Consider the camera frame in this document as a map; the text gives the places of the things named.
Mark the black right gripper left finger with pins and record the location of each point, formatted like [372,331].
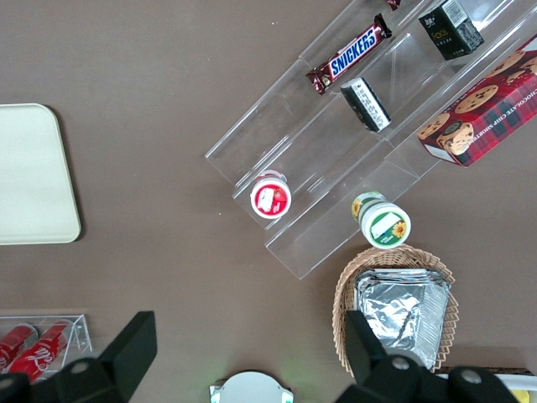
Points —
[109,369]

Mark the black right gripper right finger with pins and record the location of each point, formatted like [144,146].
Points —
[377,378]

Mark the woven wicker basket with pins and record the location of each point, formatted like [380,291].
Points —
[342,294]

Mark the cream plastic tray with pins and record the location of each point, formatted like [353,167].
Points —
[29,176]

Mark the clear acrylic can holder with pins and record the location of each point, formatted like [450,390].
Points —
[81,331]

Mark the red cola can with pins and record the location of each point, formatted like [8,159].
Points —
[42,350]
[14,340]

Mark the dark brown board edge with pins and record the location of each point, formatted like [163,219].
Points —
[503,371]

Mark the white round device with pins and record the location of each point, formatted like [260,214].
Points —
[251,388]

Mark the white and yellow object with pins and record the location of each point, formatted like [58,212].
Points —
[524,388]

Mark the green lid sunflower cup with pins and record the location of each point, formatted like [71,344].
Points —
[386,224]

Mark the red lid yogurt cup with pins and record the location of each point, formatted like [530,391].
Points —
[271,199]

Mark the clear acrylic tiered shelf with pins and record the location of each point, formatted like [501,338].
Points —
[319,147]

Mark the small black box white label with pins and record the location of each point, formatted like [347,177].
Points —
[367,105]

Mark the red tartan cookie box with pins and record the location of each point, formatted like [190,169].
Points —
[482,113]

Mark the Snickers chocolate bar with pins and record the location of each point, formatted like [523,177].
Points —
[352,52]

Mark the large black carton box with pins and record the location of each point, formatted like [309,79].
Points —
[449,33]

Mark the brown wrapped candy bar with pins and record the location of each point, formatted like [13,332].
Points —
[394,3]

